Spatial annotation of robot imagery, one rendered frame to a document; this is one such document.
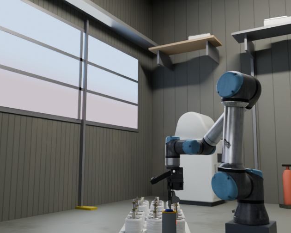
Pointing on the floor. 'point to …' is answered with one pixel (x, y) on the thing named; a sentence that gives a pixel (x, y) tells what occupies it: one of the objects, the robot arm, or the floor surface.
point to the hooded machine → (197, 162)
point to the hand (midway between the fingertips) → (168, 206)
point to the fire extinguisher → (288, 189)
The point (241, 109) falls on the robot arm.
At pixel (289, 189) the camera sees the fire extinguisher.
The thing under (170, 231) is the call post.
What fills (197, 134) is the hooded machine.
